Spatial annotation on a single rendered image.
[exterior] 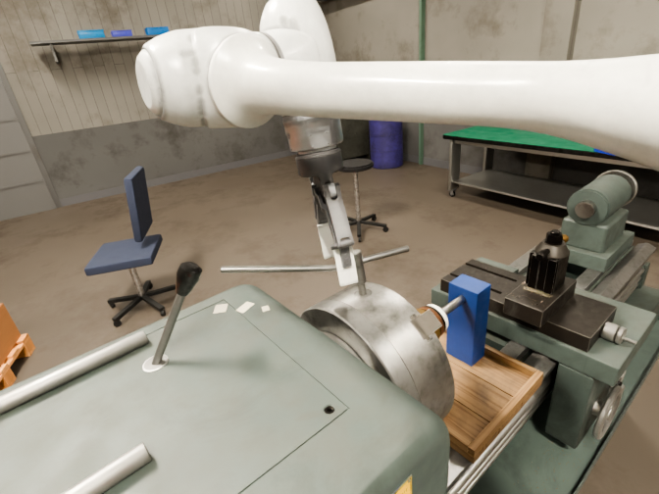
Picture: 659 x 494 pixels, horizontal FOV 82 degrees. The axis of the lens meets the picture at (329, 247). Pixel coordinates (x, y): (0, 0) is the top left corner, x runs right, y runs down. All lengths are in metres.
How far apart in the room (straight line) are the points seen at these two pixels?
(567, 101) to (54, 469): 0.64
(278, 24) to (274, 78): 0.18
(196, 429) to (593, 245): 1.46
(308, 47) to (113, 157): 6.84
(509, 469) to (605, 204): 0.92
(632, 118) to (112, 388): 0.65
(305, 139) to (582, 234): 1.27
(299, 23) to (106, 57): 6.78
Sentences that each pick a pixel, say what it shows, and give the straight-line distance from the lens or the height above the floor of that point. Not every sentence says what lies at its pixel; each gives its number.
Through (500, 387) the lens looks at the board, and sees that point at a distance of 1.06.
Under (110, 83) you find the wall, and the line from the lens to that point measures 7.30.
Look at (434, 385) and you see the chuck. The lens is 0.70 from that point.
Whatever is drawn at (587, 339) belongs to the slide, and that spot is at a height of 0.96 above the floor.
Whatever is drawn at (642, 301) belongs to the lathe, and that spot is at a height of 0.68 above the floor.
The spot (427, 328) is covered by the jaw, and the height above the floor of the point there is 1.19.
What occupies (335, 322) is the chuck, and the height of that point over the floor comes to 1.22.
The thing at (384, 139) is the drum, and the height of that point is 0.48.
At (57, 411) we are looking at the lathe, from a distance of 0.65.
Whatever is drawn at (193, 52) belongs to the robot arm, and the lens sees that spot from 0.48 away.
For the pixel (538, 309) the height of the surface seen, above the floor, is 1.02.
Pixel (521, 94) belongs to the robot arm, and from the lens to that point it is 0.41.
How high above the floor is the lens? 1.63
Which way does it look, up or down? 26 degrees down
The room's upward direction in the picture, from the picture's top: 6 degrees counter-clockwise
